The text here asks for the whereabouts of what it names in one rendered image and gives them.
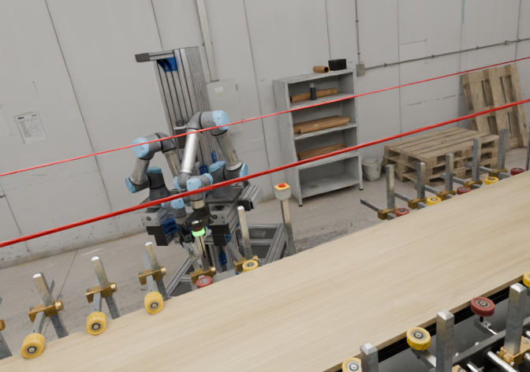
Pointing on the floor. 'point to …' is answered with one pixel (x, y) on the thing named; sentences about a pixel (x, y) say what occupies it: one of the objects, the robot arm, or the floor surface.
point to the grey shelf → (320, 169)
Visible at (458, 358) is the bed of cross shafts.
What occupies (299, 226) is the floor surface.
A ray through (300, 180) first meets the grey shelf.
